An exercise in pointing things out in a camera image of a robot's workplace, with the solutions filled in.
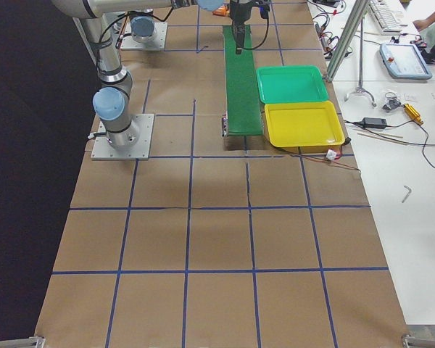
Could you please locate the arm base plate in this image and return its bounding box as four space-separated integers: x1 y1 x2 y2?
91 114 154 160
120 22 167 51

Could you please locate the green conveyor belt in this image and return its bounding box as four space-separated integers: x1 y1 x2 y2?
222 25 263 136

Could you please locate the black power adapter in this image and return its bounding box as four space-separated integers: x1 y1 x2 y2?
362 117 388 129

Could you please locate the teach pendant tablet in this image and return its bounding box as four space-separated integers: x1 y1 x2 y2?
379 43 432 80

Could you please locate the gold resistor block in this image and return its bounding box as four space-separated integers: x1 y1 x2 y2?
403 104 423 125

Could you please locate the green plastic tray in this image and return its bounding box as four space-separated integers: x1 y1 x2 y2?
256 65 328 104

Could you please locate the allen key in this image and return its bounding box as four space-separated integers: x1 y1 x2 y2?
401 185 412 203

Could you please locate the metal rod stand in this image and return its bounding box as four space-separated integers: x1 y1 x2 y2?
344 17 377 108

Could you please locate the yellow plastic tray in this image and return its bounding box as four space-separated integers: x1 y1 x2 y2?
265 101 345 148

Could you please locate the aluminium frame post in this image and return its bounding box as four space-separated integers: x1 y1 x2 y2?
325 0 369 82

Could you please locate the white keyboard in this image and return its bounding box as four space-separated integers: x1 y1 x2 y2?
368 0 402 34

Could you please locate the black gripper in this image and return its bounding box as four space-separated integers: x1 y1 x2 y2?
229 0 258 54

